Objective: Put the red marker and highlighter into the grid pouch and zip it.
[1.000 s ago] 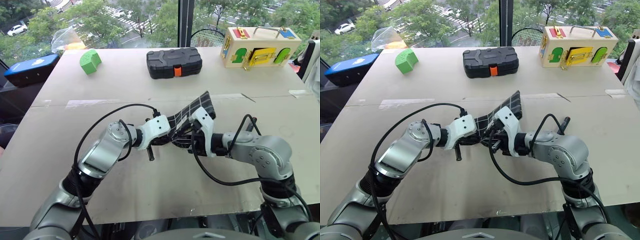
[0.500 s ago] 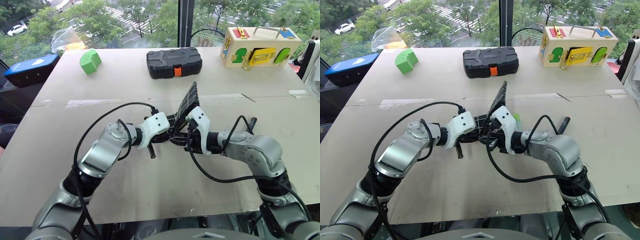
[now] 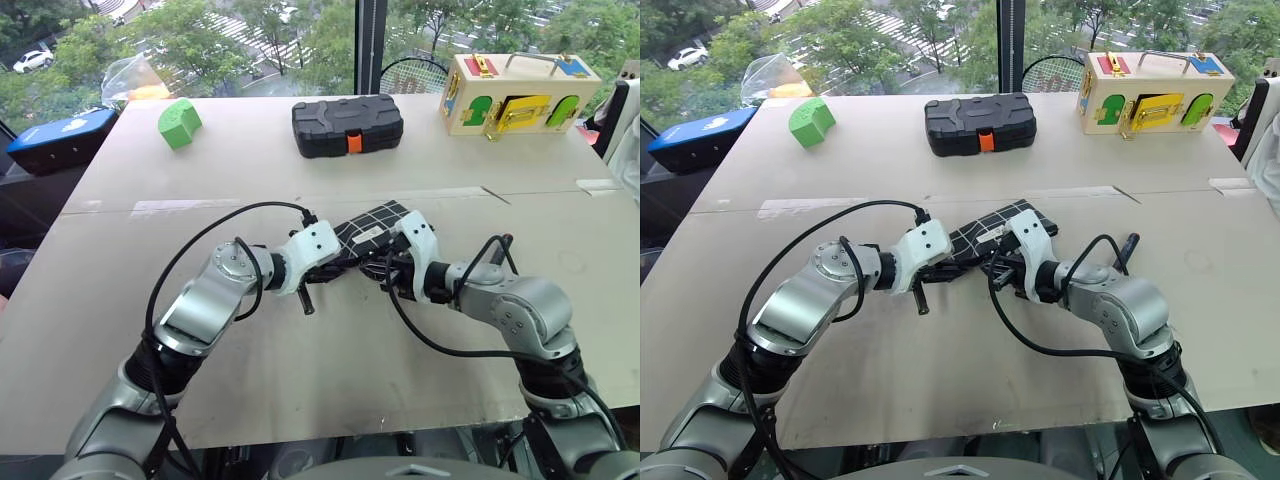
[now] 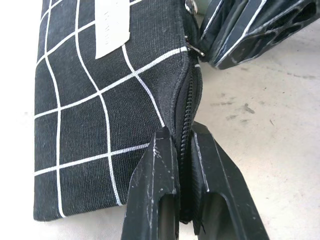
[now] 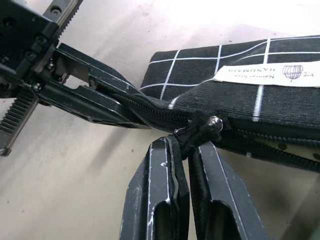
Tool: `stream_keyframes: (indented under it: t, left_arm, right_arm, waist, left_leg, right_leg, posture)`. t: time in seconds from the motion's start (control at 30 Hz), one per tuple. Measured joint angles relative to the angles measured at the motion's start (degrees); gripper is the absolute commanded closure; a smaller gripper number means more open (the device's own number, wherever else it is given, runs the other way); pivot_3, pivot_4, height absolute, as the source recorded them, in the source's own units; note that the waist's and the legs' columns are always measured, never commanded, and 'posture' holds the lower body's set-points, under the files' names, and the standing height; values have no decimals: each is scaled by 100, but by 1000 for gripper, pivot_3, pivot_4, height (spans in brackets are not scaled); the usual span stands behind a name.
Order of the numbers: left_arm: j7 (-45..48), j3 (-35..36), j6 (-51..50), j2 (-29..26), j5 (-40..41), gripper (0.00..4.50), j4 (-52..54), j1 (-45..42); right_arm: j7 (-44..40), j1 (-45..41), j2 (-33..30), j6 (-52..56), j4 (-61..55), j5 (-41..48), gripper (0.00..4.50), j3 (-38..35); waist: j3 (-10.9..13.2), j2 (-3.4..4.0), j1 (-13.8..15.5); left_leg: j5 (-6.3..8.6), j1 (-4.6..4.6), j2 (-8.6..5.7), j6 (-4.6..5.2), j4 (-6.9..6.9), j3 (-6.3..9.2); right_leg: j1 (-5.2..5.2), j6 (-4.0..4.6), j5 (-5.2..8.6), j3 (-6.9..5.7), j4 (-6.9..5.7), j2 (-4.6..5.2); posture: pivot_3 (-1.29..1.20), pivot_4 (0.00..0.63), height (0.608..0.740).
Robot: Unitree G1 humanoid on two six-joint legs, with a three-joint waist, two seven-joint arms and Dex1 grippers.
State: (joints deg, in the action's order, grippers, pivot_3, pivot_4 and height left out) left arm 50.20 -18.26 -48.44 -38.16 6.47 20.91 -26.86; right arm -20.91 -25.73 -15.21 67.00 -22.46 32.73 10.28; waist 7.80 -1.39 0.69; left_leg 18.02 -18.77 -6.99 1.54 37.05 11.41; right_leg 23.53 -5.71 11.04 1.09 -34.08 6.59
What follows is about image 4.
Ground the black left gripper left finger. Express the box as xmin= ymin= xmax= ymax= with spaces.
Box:
xmin=119 ymin=126 xmax=182 ymax=240

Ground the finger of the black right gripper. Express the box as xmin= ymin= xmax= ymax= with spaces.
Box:
xmin=199 ymin=0 xmax=234 ymax=49
xmin=209 ymin=0 xmax=320 ymax=70

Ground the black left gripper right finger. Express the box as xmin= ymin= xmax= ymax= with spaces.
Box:
xmin=189 ymin=120 xmax=270 ymax=240

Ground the black white grid zipper pouch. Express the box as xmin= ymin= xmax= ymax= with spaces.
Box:
xmin=33 ymin=0 xmax=206 ymax=225

